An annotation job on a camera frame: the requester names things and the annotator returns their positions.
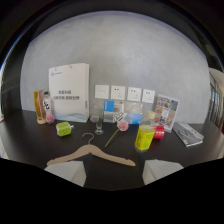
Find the wooden clothes hanger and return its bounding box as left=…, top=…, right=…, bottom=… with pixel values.
left=46, top=132, right=137, bottom=168

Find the yellow green container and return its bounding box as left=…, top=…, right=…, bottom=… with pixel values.
left=134, top=124, right=156, bottom=153

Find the green cube charger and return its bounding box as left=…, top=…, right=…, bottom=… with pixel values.
left=55, top=121, right=75, bottom=137

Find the printed picture card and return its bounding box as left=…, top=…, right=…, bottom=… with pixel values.
left=153, top=94, right=181, bottom=134

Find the pink artificial flower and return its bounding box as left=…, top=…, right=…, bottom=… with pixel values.
left=104, top=119, right=130, bottom=148

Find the clear stemmed glass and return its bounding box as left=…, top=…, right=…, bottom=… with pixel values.
left=93, top=104, right=105, bottom=136

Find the clear plastic bag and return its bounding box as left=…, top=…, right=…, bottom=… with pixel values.
left=123, top=101, right=145, bottom=125

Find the clear bottle with pink base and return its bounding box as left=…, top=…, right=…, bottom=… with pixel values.
left=42, top=90, right=56, bottom=125

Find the blue and white packet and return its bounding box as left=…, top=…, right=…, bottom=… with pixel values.
left=102, top=99, right=125, bottom=124

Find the white paper bag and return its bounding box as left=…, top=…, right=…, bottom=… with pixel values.
left=48, top=62, right=91, bottom=123

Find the white wall socket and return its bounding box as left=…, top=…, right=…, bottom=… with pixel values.
left=126, top=86, right=143, bottom=103
left=110, top=85, right=127, bottom=101
left=141, top=88, right=156, bottom=104
left=94, top=84, right=111, bottom=100

